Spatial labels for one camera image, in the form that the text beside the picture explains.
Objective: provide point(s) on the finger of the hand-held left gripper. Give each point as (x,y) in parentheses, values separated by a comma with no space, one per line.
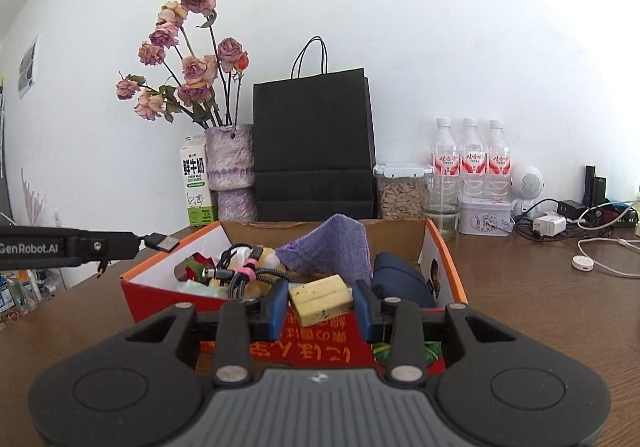
(105,244)

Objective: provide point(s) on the black power adapter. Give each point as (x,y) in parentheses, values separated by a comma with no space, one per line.
(570,208)

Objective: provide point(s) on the purple textured vase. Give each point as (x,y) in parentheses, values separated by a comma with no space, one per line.
(230,157)

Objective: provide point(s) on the black paper bag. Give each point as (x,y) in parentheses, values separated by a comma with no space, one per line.
(312,137)

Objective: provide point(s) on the purple cloth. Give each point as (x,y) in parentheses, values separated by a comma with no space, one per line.
(330,247)

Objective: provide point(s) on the clear seed container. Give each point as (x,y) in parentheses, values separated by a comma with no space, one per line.
(400,199)

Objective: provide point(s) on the white charger plug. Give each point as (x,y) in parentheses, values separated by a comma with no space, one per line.
(550,224)

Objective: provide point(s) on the navy blue pouch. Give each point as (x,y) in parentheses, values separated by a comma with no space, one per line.
(400,277)

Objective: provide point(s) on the clear water bottle red label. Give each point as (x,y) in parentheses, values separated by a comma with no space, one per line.
(473,162)
(499,162)
(445,162)

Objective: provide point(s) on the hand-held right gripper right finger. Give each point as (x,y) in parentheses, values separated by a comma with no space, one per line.
(365,309)

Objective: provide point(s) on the yellow and white plush toy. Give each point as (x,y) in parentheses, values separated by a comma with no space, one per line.
(270,259)

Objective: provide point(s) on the yellow sponge block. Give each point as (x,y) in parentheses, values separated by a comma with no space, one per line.
(320,299)

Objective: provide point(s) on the clear drinking glass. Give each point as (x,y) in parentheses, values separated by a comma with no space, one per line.
(442,222)

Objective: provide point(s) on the white and green milk carton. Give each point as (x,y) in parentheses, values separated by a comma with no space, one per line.
(194,177)

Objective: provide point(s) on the pink wall decal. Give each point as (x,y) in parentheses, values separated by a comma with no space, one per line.
(32,202)

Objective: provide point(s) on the white round speaker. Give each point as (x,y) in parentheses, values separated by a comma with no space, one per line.
(527,182)

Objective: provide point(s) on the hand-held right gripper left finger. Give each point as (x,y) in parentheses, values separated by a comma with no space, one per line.
(277,309)

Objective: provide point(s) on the tall black device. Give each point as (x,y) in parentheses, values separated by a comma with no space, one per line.
(600,192)
(590,187)

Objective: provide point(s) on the white printed tin box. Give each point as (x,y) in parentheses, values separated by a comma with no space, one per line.
(485,219)

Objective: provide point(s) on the wall poster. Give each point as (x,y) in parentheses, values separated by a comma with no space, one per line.
(27,69)

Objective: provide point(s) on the red and orange cardboard box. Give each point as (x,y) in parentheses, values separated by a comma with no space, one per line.
(325,347)

